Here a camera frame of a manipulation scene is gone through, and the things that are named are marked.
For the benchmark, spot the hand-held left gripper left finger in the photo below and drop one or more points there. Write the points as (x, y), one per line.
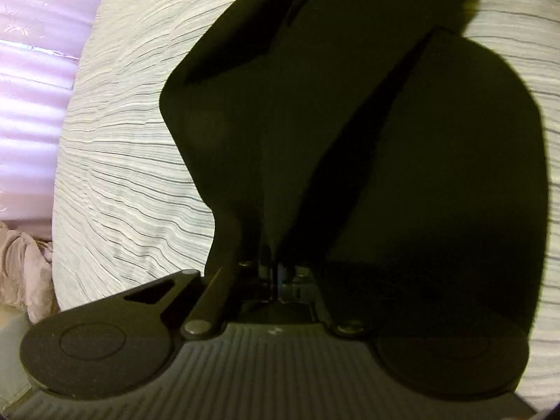
(218, 298)

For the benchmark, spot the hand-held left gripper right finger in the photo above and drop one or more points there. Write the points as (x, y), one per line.
(350, 329)

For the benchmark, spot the black pants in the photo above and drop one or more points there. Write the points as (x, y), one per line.
(350, 162)

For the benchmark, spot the striped white bed sheet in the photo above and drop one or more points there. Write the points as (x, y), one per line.
(131, 162)

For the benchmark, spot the crumpled pink blanket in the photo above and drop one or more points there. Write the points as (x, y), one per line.
(24, 271)

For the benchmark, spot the pale pink curtain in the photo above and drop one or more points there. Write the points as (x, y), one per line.
(35, 96)

